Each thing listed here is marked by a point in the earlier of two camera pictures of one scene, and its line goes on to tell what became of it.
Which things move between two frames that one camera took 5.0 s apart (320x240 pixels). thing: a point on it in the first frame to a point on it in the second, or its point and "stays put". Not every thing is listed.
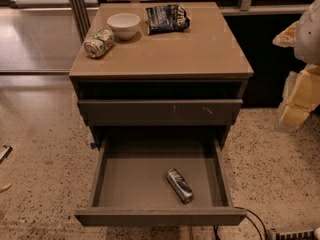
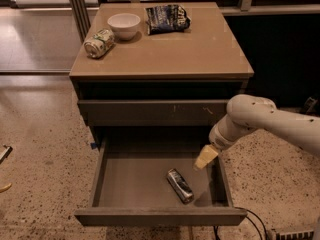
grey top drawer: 164,112 stays put
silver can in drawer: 180,185 stays put
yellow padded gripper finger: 301,95 to 207,154
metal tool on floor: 7,153 stays put
